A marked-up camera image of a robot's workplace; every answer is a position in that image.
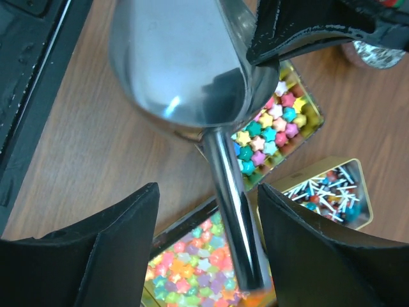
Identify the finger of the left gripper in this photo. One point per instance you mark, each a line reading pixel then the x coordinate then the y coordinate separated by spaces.
pixel 286 29

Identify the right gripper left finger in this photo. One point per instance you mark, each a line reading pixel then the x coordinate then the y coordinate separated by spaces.
pixel 99 261

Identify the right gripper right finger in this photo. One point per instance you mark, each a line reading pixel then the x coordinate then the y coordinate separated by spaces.
pixel 317 262

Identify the metal scoop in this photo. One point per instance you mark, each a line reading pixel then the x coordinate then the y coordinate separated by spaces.
pixel 183 64

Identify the tin of gummy candies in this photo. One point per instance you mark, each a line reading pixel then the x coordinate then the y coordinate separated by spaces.
pixel 191 265

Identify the tin of star candies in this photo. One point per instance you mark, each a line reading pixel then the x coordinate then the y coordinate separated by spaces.
pixel 287 120

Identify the tin of lollipops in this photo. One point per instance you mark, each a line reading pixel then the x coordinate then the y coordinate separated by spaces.
pixel 334 188

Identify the patterned small bowl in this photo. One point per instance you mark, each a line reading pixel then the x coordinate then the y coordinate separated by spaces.
pixel 364 55

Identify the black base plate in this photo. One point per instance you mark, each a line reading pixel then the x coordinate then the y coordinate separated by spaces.
pixel 37 42

